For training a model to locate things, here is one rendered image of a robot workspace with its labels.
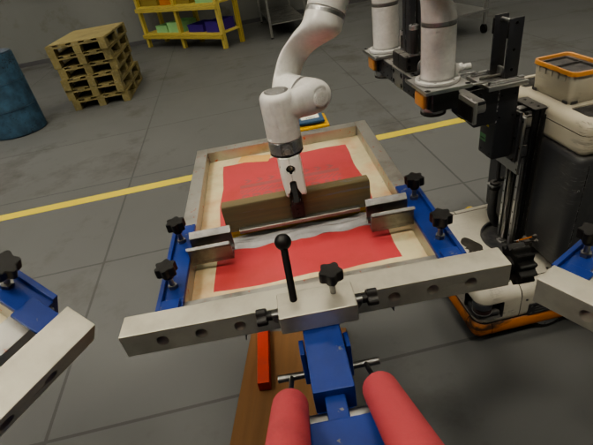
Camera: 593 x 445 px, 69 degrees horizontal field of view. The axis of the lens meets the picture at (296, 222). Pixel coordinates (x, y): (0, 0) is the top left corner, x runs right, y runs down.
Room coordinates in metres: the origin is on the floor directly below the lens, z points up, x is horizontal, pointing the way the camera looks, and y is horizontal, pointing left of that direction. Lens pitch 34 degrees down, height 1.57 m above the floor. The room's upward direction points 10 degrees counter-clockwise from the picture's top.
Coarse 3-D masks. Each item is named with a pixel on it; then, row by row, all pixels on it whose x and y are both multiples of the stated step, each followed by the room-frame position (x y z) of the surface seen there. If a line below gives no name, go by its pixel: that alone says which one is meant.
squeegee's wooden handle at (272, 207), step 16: (272, 192) 0.91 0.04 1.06; (320, 192) 0.88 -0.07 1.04; (336, 192) 0.88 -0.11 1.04; (352, 192) 0.88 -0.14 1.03; (368, 192) 0.89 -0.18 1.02; (224, 208) 0.88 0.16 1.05; (240, 208) 0.88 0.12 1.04; (256, 208) 0.88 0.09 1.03; (272, 208) 0.88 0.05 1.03; (288, 208) 0.88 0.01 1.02; (304, 208) 0.88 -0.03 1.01; (320, 208) 0.88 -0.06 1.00; (336, 208) 0.88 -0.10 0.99; (240, 224) 0.88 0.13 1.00
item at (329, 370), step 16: (304, 336) 0.47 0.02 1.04; (320, 336) 0.46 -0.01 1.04; (336, 336) 0.45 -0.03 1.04; (320, 352) 0.43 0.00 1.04; (336, 352) 0.42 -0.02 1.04; (320, 368) 0.40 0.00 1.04; (336, 368) 0.40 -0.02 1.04; (320, 384) 0.38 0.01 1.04; (336, 384) 0.37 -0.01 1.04; (352, 384) 0.37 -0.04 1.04; (320, 400) 0.36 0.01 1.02; (352, 400) 0.36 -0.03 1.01
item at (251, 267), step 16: (272, 160) 1.30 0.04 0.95; (224, 176) 1.25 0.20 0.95; (240, 176) 1.23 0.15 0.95; (256, 176) 1.21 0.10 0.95; (224, 192) 1.14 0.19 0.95; (224, 224) 0.96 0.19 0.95; (240, 256) 0.81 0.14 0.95; (256, 256) 0.80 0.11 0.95; (272, 256) 0.79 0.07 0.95; (304, 256) 0.77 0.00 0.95; (224, 272) 0.77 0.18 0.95; (240, 272) 0.76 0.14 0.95; (256, 272) 0.75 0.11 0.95; (272, 272) 0.74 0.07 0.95; (304, 272) 0.72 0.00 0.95; (224, 288) 0.71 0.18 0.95; (240, 288) 0.70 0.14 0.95
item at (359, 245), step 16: (304, 160) 1.25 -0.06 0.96; (320, 160) 1.23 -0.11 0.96; (336, 160) 1.21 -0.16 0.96; (352, 160) 1.19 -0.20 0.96; (352, 176) 1.10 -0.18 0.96; (304, 240) 0.83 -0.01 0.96; (320, 240) 0.82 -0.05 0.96; (336, 240) 0.81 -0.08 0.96; (352, 240) 0.80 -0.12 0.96; (368, 240) 0.79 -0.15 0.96; (384, 240) 0.78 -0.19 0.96; (320, 256) 0.76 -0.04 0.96; (336, 256) 0.75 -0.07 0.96; (352, 256) 0.74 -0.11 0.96; (368, 256) 0.73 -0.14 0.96; (384, 256) 0.72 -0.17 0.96; (400, 256) 0.71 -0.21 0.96
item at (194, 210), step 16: (320, 128) 1.40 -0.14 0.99; (336, 128) 1.38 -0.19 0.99; (352, 128) 1.37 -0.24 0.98; (368, 128) 1.33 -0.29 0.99; (240, 144) 1.39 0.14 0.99; (256, 144) 1.37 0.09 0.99; (304, 144) 1.37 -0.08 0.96; (368, 144) 1.21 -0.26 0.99; (208, 160) 1.35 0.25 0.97; (384, 160) 1.09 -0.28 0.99; (192, 176) 1.21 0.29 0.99; (384, 176) 1.03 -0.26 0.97; (400, 176) 0.99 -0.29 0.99; (192, 192) 1.10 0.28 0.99; (192, 208) 1.02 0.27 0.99; (416, 224) 0.77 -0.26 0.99; (432, 256) 0.65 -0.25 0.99; (192, 272) 0.77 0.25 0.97; (352, 272) 0.65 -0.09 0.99; (192, 288) 0.73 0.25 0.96; (272, 288) 0.65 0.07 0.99; (192, 304) 0.64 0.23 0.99
